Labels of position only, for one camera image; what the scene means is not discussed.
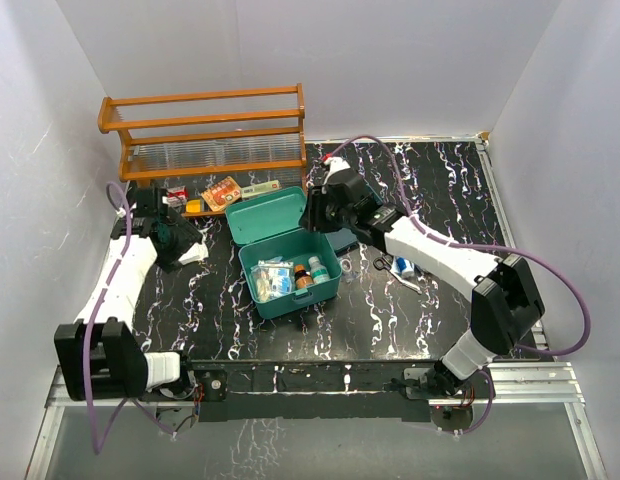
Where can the teal medicine kit box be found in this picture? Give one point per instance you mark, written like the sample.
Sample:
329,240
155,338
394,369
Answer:
267,227

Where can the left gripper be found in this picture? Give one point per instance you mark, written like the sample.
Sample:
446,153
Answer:
186,238

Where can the blue-grey divided tray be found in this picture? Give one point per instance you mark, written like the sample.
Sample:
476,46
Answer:
342,241

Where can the orange medicine box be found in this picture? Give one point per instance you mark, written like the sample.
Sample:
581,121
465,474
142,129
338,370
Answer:
222,194

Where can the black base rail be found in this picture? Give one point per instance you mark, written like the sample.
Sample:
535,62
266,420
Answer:
266,389

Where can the wooden orange shelf rack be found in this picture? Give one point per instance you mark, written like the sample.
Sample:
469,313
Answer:
210,135

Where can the white-green medicine box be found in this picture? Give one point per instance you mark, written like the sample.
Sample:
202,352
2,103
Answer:
255,190

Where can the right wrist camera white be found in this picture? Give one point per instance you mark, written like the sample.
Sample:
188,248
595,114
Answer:
332,165

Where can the red-white medicine box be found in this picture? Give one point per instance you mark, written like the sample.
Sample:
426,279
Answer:
177,196

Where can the white-blue ointment tube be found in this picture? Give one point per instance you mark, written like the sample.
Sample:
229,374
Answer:
404,268

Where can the bag of cotton balls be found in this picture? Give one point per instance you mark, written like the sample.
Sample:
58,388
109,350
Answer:
262,285

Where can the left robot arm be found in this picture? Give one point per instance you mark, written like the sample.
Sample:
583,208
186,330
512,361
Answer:
98,354

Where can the white bottle green label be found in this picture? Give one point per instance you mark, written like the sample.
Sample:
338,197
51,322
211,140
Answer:
318,271

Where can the bag of blue-white packets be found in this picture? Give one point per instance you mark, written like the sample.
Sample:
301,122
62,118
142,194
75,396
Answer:
280,273

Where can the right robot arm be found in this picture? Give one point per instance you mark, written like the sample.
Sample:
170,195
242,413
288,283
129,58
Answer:
504,299

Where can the white gauze pad packet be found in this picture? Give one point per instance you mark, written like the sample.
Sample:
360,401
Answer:
198,252

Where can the black scissors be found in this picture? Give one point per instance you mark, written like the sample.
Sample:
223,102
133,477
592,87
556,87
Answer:
383,262

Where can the brown bottle orange cap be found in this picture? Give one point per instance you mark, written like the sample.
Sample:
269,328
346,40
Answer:
302,277

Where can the yellow small box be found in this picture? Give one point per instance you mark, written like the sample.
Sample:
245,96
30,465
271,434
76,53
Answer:
194,206

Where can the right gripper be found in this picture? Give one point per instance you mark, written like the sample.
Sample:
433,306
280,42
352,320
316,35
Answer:
312,218

